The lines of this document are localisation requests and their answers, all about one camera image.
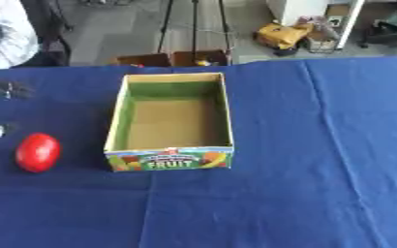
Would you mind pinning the small grey crate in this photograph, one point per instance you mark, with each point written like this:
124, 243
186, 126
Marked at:
322, 40

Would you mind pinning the person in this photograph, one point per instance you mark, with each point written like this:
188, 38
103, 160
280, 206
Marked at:
7, 35

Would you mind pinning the red oval toy fruit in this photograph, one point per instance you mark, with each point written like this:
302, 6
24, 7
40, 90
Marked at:
37, 152

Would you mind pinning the black chair with wheels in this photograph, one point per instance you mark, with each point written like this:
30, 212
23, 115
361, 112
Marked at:
391, 32

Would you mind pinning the black office chair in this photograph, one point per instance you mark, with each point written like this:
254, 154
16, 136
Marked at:
54, 48

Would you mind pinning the tan cardboard box green inside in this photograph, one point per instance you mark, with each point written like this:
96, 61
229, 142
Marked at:
173, 121

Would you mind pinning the yellow bag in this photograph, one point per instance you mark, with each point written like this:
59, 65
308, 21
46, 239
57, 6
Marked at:
281, 35

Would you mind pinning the black tripod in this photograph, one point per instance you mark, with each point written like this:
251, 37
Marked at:
194, 25

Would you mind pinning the brown cardboard box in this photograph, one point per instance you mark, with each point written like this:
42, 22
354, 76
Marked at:
145, 60
187, 58

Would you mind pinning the white cabinet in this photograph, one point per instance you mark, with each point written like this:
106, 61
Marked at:
298, 9

